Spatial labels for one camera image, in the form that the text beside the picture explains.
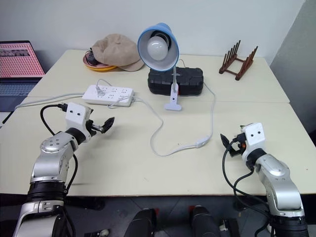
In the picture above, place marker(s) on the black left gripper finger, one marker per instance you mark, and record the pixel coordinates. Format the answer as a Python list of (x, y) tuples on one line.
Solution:
[(106, 128), (110, 122)]

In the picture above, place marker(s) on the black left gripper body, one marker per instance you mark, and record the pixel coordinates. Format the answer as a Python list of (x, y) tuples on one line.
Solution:
[(93, 128)]

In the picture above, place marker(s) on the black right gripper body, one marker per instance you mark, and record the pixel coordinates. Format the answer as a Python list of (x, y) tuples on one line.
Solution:
[(239, 145)]

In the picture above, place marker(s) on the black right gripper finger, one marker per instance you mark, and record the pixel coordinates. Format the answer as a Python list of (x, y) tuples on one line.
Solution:
[(225, 141), (232, 152)]

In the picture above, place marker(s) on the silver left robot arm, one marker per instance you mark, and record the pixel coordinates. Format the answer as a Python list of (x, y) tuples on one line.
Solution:
[(49, 158)]

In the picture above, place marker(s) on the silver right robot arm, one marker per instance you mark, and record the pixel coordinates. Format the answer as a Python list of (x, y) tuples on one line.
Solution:
[(276, 177)]

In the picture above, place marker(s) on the blue clip desk lamp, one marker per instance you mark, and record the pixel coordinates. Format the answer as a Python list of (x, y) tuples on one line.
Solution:
[(170, 34)]

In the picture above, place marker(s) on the white power strip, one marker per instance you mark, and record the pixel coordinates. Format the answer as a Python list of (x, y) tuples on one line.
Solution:
[(111, 95)]

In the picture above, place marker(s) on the yellow plate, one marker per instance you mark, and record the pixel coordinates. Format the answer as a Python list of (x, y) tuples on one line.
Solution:
[(103, 69)]

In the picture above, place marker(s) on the pink bowl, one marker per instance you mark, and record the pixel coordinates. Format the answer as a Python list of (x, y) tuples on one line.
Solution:
[(95, 65)]

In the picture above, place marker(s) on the small black object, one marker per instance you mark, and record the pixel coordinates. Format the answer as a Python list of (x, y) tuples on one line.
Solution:
[(91, 58)]

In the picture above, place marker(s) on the black plastic tool case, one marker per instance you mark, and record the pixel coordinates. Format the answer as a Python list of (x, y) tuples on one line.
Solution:
[(187, 79)]

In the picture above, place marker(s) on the beige cap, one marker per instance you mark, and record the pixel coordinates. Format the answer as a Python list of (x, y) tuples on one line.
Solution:
[(118, 49)]

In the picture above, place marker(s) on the dark rounded shape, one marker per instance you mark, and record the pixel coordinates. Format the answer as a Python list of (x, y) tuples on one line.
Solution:
[(203, 221), (142, 222)]

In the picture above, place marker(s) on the brown wooden dish rack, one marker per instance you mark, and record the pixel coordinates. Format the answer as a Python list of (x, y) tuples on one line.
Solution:
[(243, 66)]

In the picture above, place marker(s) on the white light bulb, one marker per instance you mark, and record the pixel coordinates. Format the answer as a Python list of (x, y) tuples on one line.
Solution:
[(156, 48)]

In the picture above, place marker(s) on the laptop with pink screen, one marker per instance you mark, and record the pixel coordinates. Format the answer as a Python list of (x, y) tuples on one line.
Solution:
[(17, 59)]

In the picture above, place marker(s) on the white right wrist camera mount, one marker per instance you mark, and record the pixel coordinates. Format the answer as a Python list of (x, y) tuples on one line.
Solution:
[(255, 138)]

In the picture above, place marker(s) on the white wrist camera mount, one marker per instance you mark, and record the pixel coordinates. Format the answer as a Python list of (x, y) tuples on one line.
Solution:
[(255, 138), (75, 116)]

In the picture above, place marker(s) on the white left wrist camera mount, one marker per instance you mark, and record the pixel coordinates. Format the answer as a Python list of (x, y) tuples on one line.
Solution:
[(75, 116)]

